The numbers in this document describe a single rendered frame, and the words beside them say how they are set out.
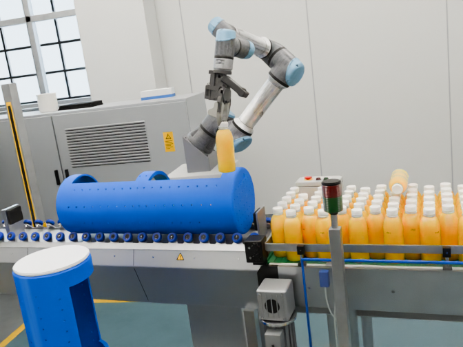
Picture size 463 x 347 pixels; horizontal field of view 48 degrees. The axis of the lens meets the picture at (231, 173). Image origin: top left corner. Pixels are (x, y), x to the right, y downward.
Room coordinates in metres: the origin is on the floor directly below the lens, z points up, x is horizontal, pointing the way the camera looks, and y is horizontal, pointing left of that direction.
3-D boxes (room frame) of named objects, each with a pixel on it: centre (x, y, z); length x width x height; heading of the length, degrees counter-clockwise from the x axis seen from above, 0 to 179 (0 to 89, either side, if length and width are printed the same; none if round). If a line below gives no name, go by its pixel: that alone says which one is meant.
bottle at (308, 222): (1.89, -0.27, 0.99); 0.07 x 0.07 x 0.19
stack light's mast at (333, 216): (1.62, -0.32, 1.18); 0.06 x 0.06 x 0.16
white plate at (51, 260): (1.86, 0.71, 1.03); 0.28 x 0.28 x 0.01
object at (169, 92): (3.99, 0.48, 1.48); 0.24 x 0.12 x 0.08; 84
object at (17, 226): (2.59, 1.14, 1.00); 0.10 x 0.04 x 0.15; 158
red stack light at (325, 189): (1.62, -0.32, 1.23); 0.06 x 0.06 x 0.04
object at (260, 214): (2.10, -0.09, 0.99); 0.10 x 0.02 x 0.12; 158
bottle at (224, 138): (2.01, 0.01, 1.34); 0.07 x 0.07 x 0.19
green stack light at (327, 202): (1.62, -0.32, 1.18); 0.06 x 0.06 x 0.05
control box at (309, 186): (2.29, -0.39, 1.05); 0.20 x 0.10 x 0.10; 68
